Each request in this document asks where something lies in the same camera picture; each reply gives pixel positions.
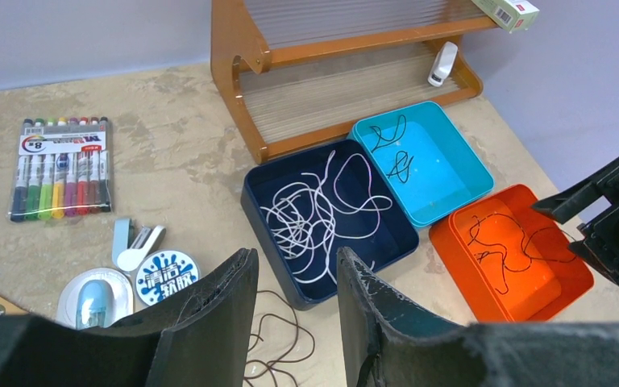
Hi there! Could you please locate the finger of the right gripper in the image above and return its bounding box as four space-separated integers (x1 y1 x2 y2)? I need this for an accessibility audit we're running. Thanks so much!
532 179 609 224

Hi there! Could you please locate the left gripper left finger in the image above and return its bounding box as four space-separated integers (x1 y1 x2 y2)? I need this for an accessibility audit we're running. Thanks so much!
0 248 259 386

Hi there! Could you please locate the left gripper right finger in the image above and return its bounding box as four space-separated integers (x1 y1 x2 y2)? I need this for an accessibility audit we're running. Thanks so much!
337 248 619 386

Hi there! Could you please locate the brown cable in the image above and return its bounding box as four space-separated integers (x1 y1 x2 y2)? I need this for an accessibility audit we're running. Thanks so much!
243 289 317 387

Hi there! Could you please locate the cleaning gel jar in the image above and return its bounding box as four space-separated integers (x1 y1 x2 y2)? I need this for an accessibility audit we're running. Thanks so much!
135 250 201 306

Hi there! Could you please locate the orange tray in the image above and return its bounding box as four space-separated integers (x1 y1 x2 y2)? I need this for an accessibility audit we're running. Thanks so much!
429 185 594 323

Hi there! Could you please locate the blue white stapler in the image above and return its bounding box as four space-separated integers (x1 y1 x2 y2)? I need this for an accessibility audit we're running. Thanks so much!
111 218 167 273

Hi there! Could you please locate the light blue tray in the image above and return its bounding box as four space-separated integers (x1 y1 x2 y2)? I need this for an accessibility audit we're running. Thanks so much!
348 101 495 230

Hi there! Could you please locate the dark blue tray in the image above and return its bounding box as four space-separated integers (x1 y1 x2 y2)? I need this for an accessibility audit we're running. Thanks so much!
240 139 419 310

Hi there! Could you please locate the white staples box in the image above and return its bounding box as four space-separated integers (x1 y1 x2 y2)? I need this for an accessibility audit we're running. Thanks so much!
472 0 540 33

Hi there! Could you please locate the marker pen pack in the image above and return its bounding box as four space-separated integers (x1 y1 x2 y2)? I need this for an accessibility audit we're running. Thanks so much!
8 117 113 223

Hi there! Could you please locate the wooden rack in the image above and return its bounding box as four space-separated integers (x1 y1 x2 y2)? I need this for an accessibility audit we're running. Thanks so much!
210 0 495 164

